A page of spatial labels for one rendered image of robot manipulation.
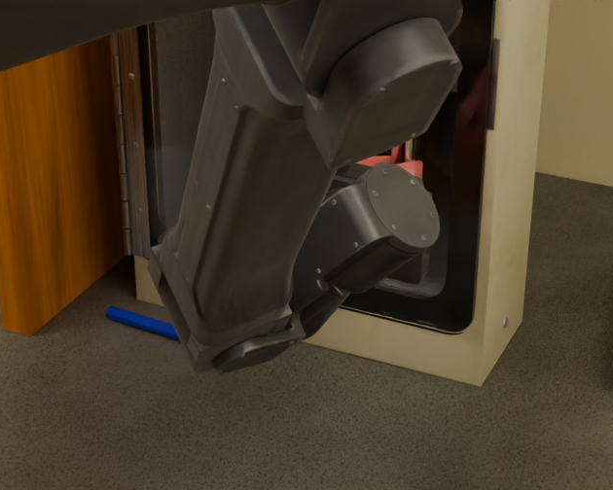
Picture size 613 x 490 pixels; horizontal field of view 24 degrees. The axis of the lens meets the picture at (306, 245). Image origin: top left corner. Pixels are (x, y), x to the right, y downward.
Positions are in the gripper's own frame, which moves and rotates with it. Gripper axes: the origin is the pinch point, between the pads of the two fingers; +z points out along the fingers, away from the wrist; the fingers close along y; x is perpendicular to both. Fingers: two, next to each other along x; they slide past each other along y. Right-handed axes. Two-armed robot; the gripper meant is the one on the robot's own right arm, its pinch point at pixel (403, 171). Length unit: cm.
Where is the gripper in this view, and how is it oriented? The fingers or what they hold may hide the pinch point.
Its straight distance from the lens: 101.6
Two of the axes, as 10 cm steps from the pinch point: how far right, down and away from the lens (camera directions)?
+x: -0.1, 8.7, 4.9
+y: -9.0, -2.2, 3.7
